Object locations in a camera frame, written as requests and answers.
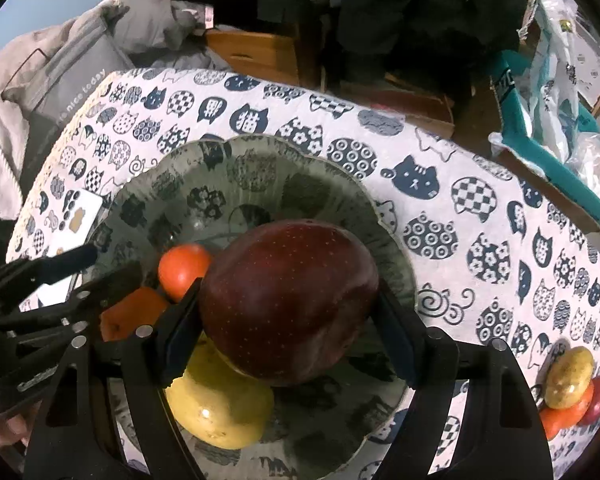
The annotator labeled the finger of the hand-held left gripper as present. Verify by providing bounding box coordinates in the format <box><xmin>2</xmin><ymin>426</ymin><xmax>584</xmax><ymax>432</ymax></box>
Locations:
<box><xmin>0</xmin><ymin>260</ymin><xmax>143</xmax><ymax>328</ymax></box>
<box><xmin>0</xmin><ymin>244</ymin><xmax>98</xmax><ymax>296</ymax></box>

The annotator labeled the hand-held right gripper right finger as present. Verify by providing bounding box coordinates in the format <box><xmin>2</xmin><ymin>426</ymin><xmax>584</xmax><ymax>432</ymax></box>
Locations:
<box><xmin>377</xmin><ymin>285</ymin><xmax>556</xmax><ymax>480</ymax></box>

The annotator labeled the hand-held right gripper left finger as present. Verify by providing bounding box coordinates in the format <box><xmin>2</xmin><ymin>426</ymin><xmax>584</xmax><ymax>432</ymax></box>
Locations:
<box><xmin>24</xmin><ymin>277</ymin><xmax>206</xmax><ymax>480</ymax></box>

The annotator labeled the large orange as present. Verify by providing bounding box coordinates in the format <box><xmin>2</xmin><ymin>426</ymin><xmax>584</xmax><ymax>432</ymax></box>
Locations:
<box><xmin>100</xmin><ymin>287</ymin><xmax>171</xmax><ymax>343</ymax></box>

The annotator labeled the small mandarin orange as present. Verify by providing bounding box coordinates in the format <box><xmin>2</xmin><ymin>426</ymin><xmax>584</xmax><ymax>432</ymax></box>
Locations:
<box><xmin>158</xmin><ymin>244</ymin><xmax>215</xmax><ymax>303</ymax></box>

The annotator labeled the dark red apple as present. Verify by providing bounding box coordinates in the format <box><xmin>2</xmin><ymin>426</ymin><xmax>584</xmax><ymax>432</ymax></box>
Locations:
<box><xmin>198</xmin><ymin>220</ymin><xmax>381</xmax><ymax>387</ymax></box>

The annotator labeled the scalloped glass bowl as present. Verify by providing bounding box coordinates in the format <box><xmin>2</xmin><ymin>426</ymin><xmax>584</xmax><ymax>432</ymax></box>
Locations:
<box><xmin>82</xmin><ymin>135</ymin><xmax>418</xmax><ymax>478</ymax></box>

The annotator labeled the medium orange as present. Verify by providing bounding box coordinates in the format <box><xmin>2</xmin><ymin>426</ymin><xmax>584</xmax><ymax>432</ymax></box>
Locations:
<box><xmin>539</xmin><ymin>380</ymin><xmax>595</xmax><ymax>441</ymax></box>

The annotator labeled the person's left hand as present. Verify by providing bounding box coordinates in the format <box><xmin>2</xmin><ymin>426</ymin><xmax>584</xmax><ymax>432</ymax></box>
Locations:
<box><xmin>0</xmin><ymin>402</ymin><xmax>38</xmax><ymax>461</ymax></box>

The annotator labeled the white card with yellow chips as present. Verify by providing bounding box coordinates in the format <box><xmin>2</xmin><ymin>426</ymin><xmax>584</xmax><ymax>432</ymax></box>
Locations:
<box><xmin>39</xmin><ymin>191</ymin><xmax>105</xmax><ymax>306</ymax></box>

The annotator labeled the cat-print tablecloth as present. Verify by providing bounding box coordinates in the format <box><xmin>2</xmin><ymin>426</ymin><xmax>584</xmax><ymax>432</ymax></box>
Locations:
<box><xmin>5</xmin><ymin>67</ymin><xmax>600</xmax><ymax>480</ymax></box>

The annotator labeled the beige hoodie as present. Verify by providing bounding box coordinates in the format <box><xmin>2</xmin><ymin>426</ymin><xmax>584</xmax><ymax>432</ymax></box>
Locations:
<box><xmin>0</xmin><ymin>0</ymin><xmax>131</xmax><ymax>221</ymax></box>

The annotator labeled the grey fabric bag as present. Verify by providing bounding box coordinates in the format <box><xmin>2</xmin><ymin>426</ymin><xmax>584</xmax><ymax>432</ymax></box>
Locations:
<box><xmin>20</xmin><ymin>35</ymin><xmax>136</xmax><ymax>191</ymax></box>

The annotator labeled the plain cardboard box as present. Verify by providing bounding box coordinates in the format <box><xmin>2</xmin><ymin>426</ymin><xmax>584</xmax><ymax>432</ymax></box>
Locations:
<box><xmin>490</xmin><ymin>132</ymin><xmax>600</xmax><ymax>235</ymax></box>

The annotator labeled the teal plastic basket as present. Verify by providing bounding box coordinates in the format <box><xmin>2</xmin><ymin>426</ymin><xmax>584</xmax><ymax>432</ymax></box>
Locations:
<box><xmin>490</xmin><ymin>52</ymin><xmax>600</xmax><ymax>228</ymax></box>

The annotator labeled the cardboard box red label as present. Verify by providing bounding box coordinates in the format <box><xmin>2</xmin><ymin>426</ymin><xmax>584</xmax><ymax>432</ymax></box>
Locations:
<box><xmin>330</xmin><ymin>72</ymin><xmax>456</xmax><ymax>138</ymax></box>

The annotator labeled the dark grey jacket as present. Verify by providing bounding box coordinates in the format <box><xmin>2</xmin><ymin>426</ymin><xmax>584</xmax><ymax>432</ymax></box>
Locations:
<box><xmin>115</xmin><ymin>0</ymin><xmax>231</xmax><ymax>71</ymax></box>

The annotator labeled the white rice bag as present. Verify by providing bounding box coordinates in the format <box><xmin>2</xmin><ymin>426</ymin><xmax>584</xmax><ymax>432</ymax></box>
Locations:
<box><xmin>522</xmin><ymin>0</ymin><xmax>600</xmax><ymax>161</ymax></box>

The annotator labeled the black hanging jacket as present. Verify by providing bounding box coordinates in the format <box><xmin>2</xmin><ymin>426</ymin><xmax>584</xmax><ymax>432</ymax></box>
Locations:
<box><xmin>252</xmin><ymin>0</ymin><xmax>536</xmax><ymax>91</ymax></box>

